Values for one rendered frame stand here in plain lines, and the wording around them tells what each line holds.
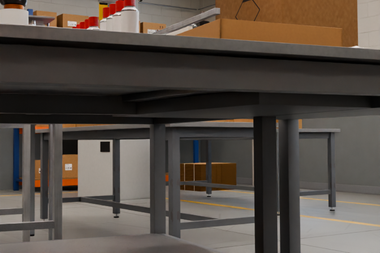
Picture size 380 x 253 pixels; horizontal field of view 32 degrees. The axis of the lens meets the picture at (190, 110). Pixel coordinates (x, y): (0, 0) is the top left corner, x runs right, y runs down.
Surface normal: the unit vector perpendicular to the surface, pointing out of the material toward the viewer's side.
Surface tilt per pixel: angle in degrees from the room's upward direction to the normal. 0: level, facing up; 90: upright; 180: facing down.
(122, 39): 90
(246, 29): 90
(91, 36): 90
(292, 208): 90
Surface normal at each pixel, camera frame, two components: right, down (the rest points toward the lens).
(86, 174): -0.71, -0.03
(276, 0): -0.87, -0.02
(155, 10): 0.55, -0.04
